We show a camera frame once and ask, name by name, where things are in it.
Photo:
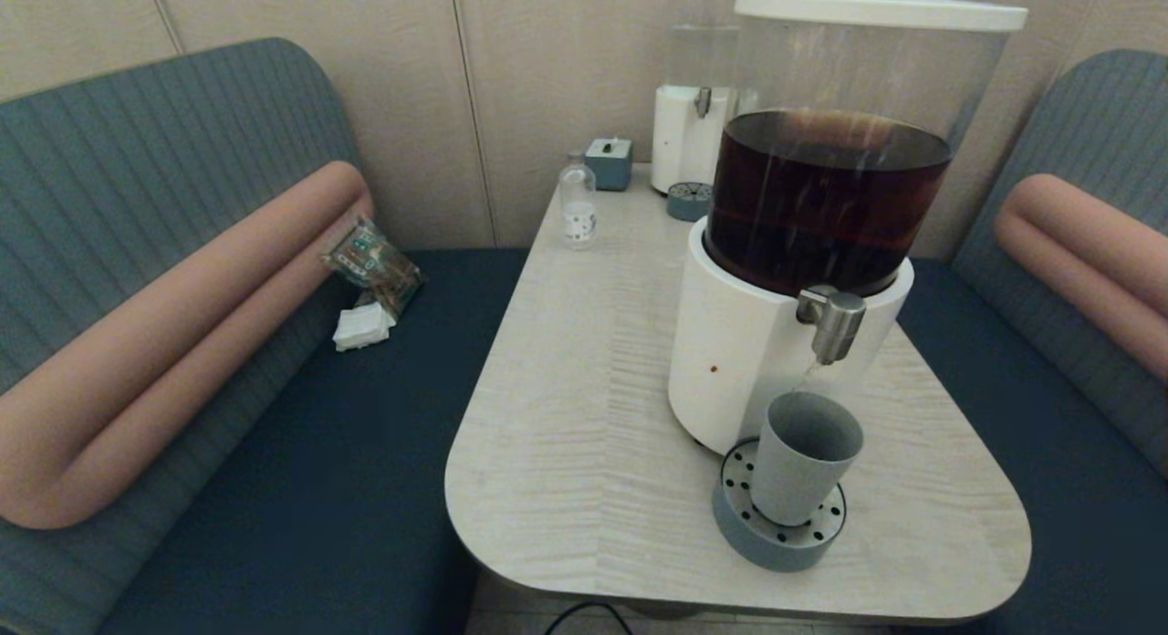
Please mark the small clear bottle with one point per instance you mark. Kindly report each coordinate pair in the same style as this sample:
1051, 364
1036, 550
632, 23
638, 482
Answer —
578, 215

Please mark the large white dispenser lid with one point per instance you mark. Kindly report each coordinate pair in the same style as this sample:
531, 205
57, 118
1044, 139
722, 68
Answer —
881, 11

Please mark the grey tissue box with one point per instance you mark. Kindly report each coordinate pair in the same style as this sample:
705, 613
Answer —
610, 165

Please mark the white napkin stack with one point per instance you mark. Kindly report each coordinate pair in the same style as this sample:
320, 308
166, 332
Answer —
363, 327

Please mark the grey plastic cup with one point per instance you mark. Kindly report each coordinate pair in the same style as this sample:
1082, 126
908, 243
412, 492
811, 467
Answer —
798, 471

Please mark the green snack packet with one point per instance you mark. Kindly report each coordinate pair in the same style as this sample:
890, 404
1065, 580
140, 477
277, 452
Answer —
374, 263

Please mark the large dispenser with dark tea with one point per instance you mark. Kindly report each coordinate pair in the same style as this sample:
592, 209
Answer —
748, 361

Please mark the long folded pink bolster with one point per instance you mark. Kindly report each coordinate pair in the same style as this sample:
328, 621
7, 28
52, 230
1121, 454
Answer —
182, 343

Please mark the empty blue bench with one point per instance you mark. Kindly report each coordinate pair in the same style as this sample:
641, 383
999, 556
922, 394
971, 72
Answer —
1049, 416

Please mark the large blue-grey perforated drip tray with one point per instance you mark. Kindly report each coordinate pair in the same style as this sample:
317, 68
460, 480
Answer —
744, 535

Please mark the small metal dispenser tap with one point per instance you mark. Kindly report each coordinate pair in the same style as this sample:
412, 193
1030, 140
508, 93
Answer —
703, 101

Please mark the large metal dispenser tap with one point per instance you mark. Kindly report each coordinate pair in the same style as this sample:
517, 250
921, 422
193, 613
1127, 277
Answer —
835, 325

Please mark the short pink bolster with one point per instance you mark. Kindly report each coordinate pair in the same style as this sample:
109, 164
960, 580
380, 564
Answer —
1086, 252

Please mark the blue bench with snack packet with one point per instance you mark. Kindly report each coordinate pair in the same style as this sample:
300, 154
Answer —
365, 434

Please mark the small blue-grey drip tray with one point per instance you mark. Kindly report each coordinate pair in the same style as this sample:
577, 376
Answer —
686, 202

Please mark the small clear water dispenser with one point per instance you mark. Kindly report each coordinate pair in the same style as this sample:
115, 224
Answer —
680, 140

